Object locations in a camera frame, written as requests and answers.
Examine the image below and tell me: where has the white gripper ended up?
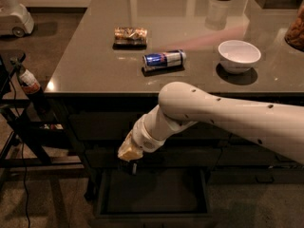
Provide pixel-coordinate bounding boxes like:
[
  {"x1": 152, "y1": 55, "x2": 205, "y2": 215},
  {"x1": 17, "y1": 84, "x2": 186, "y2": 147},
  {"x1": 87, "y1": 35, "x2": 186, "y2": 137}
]
[{"x1": 118, "y1": 117, "x2": 164, "y2": 162}]

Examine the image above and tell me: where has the blue rxbar blueberry packet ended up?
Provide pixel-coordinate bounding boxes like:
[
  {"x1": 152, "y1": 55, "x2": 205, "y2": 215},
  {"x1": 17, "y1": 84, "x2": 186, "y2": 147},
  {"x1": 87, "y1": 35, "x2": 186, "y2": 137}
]
[{"x1": 120, "y1": 161, "x2": 138, "y2": 175}]

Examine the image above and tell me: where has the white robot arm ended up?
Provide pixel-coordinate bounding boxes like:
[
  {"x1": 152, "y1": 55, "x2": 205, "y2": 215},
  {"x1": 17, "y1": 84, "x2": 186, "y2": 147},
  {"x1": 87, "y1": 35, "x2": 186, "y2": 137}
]
[{"x1": 118, "y1": 82, "x2": 304, "y2": 164}]

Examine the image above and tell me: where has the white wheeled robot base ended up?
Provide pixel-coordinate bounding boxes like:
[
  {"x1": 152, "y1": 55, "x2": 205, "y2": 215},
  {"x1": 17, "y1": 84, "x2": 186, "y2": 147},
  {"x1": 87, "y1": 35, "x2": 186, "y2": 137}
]
[{"x1": 0, "y1": 0, "x2": 34, "y2": 38}]

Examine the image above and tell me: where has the middle left drawer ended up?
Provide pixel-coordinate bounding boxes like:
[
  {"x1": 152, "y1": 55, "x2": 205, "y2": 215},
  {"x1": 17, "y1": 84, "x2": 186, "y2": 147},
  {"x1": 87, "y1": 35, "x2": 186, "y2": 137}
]
[{"x1": 85, "y1": 146, "x2": 221, "y2": 168}]

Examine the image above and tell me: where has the top left drawer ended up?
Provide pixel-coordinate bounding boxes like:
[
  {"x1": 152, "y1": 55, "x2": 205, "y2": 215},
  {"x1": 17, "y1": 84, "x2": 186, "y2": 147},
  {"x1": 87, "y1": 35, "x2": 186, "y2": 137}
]
[{"x1": 68, "y1": 112, "x2": 232, "y2": 141}]

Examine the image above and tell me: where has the open bottom drawer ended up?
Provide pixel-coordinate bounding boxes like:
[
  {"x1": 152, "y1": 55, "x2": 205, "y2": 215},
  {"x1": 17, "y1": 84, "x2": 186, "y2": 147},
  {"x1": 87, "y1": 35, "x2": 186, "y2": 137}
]
[{"x1": 89, "y1": 168, "x2": 217, "y2": 228}]

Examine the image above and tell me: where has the middle right drawer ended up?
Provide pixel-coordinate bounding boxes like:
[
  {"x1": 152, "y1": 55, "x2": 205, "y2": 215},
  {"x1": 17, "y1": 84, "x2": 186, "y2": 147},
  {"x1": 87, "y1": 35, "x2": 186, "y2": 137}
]
[{"x1": 218, "y1": 145, "x2": 298, "y2": 166}]

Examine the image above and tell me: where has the bottom right drawer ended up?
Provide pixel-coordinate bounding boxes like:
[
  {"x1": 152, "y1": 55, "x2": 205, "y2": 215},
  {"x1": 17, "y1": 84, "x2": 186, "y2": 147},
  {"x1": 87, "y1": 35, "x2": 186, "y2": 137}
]
[{"x1": 208, "y1": 169, "x2": 304, "y2": 184}]

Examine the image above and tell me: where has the black metal stand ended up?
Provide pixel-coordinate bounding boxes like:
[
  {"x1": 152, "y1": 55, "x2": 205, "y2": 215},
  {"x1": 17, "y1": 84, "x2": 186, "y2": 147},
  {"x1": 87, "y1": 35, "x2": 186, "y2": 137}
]
[{"x1": 0, "y1": 49, "x2": 86, "y2": 188}]

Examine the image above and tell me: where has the red bull can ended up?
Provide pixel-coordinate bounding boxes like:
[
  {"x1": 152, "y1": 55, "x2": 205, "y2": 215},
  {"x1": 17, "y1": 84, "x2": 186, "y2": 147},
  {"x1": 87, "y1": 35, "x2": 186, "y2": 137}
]
[{"x1": 143, "y1": 49, "x2": 186, "y2": 71}]

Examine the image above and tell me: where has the brown snack bar packet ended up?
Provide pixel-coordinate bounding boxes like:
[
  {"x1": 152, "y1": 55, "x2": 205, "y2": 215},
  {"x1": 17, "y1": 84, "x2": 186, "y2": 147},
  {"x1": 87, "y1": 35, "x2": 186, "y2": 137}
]
[{"x1": 114, "y1": 27, "x2": 147, "y2": 46}]

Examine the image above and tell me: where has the fire extinguisher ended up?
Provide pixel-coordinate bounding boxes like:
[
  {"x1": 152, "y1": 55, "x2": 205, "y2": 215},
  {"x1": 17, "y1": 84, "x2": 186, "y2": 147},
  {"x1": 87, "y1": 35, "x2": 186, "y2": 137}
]
[{"x1": 10, "y1": 58, "x2": 50, "y2": 115}]

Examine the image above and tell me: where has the white bowl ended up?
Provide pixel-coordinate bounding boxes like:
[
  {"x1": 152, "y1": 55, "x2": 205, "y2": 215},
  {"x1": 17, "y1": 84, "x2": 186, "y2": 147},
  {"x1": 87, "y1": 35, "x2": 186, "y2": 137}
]
[{"x1": 218, "y1": 40, "x2": 261, "y2": 74}]

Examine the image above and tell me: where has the jar of nuts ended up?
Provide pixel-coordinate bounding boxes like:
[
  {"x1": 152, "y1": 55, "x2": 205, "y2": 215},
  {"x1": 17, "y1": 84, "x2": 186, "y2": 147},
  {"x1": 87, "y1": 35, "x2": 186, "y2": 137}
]
[{"x1": 285, "y1": 0, "x2": 304, "y2": 51}]

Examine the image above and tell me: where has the black cable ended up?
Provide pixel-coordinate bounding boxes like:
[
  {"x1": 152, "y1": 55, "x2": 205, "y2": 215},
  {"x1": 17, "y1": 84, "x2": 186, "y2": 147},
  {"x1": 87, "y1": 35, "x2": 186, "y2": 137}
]
[{"x1": 6, "y1": 69, "x2": 31, "y2": 228}]

